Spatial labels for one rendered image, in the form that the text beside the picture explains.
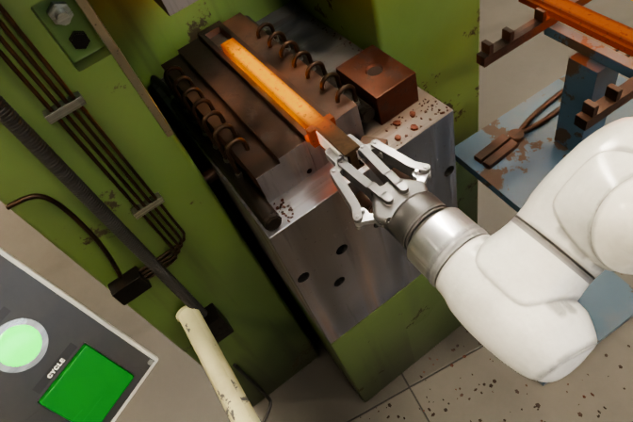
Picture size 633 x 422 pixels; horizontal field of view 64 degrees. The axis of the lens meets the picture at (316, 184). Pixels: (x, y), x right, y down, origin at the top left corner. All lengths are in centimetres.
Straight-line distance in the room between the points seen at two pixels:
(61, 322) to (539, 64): 211
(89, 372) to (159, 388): 118
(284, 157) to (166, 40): 48
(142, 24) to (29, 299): 65
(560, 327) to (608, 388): 110
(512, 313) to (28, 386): 53
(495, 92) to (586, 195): 174
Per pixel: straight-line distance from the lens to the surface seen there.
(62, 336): 68
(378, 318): 123
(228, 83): 96
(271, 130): 83
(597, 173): 55
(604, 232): 53
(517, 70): 237
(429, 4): 105
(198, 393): 179
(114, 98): 79
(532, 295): 55
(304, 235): 83
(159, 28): 115
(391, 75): 88
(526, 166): 110
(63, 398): 69
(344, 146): 72
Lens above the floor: 154
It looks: 49 degrees down
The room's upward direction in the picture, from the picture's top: 21 degrees counter-clockwise
